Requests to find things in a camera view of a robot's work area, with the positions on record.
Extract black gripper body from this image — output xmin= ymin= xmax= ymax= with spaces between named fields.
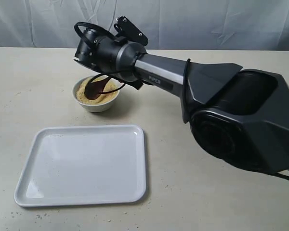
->
xmin=75 ymin=28 xmax=122 ymax=72

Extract dark wooden spoon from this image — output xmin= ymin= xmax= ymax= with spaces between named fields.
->
xmin=84 ymin=77 xmax=111 ymax=100

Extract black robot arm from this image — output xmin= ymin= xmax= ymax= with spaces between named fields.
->
xmin=74 ymin=22 xmax=289 ymax=180

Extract yellow grains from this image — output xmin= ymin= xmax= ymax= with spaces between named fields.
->
xmin=75 ymin=77 xmax=120 ymax=105

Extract white bowl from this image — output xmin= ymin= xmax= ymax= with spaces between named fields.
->
xmin=72 ymin=79 xmax=120 ymax=113

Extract white backdrop curtain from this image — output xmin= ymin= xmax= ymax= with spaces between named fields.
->
xmin=0 ymin=0 xmax=289 ymax=51

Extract white rectangular tray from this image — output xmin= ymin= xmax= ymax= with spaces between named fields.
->
xmin=14 ymin=125 xmax=147 ymax=207

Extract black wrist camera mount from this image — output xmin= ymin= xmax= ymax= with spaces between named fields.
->
xmin=114 ymin=16 xmax=149 ymax=47

